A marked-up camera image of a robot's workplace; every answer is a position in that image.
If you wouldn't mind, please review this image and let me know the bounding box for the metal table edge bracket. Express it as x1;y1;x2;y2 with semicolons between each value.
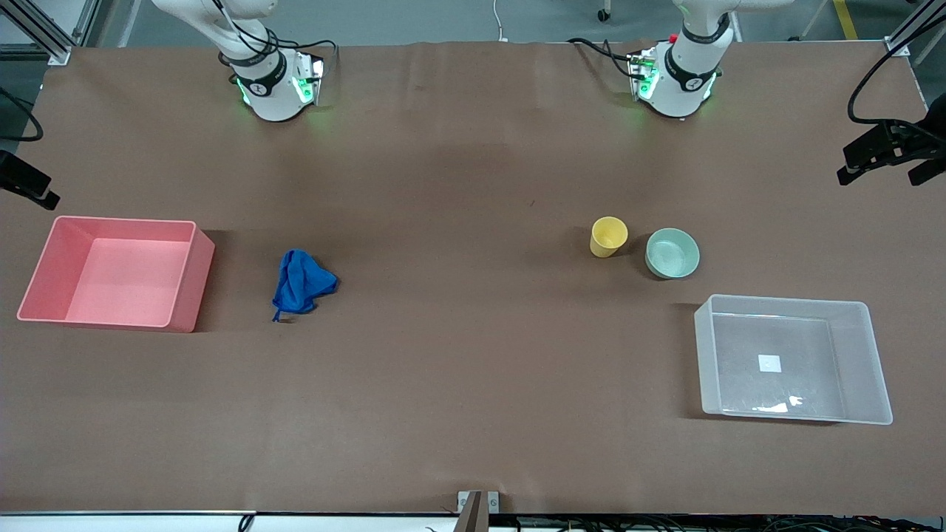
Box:
456;490;500;532

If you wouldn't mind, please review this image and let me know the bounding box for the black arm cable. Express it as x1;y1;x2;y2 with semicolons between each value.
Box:
847;0;946;128
0;87;44;143

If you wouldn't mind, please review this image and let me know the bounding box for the blue cloth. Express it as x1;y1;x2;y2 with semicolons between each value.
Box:
271;249;340;323

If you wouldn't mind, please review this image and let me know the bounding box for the clear plastic bin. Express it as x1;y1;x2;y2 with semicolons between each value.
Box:
693;293;894;426

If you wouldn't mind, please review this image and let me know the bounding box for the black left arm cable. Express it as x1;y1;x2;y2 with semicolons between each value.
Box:
847;0;946;128

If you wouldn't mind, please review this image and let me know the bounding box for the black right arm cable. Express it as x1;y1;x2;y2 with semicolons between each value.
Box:
0;87;44;143

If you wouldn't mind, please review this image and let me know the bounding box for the brown table cover sheet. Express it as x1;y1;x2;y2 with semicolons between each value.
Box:
0;41;946;516

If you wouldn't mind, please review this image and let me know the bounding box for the black base cable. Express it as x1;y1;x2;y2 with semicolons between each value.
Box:
214;0;341;64
567;37;645;81

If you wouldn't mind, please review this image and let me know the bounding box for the black left base cable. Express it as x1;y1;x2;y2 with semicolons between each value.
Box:
567;37;645;81

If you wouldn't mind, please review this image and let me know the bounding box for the yellow plastic cup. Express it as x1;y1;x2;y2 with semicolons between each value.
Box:
590;216;629;259

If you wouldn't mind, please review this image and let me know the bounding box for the mint green bowl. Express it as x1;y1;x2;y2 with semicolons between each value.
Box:
645;228;701;280

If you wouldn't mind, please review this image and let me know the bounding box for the aluminium frame post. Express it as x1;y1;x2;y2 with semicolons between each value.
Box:
885;0;946;61
0;0;101;66

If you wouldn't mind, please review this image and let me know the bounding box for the black right base cable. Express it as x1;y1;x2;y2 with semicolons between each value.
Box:
214;0;341;64

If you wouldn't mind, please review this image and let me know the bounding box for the pink plastic bin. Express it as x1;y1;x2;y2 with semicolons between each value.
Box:
16;215;216;333

